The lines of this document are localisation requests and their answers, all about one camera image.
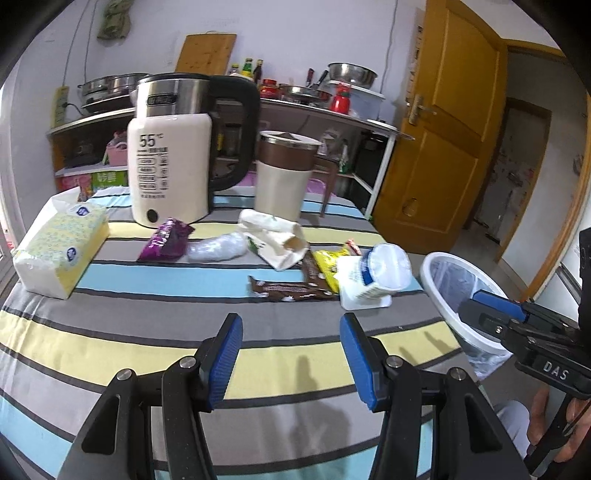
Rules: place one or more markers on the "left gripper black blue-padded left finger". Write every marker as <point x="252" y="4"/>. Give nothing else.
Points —
<point x="115" y="440"/>

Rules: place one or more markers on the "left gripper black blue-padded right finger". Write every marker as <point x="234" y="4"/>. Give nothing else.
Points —
<point x="469" y="440"/>

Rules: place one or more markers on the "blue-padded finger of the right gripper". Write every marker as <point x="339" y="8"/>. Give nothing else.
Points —
<point x="507" y="306"/>

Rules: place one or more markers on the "clear plastic bag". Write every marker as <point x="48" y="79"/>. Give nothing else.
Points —
<point x="221" y="248"/>

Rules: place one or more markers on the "white paper bag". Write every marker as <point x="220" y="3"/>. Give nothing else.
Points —
<point x="279" y="242"/>

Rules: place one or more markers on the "white trash bin with liner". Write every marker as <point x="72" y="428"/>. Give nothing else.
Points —
<point x="449" y="280"/>

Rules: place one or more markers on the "person's grey-trousered knee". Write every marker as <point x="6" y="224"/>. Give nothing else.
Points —
<point x="515" y="418"/>

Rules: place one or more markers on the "white yogurt cup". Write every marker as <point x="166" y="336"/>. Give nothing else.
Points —
<point x="370" y="281"/>

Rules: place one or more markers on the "striped tablecloth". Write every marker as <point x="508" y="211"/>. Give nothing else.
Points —
<point x="290" y="411"/>

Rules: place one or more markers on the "yellow snack wrapper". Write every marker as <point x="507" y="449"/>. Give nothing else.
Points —
<point x="327" y="263"/>

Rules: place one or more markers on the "brown chocolate bar wrapper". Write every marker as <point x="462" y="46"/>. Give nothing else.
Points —
<point x="313" y="287"/>

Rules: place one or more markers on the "yellow white tissue pack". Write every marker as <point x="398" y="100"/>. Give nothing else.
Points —
<point x="60" y="244"/>

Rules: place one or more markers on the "purple snack wrapper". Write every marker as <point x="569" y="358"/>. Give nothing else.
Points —
<point x="167" y="243"/>

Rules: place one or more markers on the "yellow wooden door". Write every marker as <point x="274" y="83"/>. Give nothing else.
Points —
<point x="438" y="169"/>

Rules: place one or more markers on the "red thermos bottle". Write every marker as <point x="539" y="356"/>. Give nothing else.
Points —
<point x="341" y="100"/>

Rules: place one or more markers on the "white brown lidded mug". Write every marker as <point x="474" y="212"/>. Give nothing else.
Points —
<point x="283" y="169"/>

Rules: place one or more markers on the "white steel electric kettle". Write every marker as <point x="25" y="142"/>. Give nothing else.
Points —
<point x="172" y="144"/>

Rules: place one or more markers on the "steel mixing bowl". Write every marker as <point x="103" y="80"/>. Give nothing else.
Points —
<point x="358" y="75"/>

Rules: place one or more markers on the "pink plastic basket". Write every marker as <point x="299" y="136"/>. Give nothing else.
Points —
<point x="115" y="153"/>

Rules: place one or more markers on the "white metal shelf rack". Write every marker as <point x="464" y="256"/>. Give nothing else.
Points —
<point x="273" y="114"/>

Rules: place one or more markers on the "steel cooking pot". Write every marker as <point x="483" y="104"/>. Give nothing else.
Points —
<point x="109" y="93"/>

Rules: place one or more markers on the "wooden cutting board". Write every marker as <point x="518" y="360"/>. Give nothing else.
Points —
<point x="207" y="53"/>

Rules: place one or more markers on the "green hanging cloth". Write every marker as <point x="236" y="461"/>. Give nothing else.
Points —
<point x="116" y="21"/>

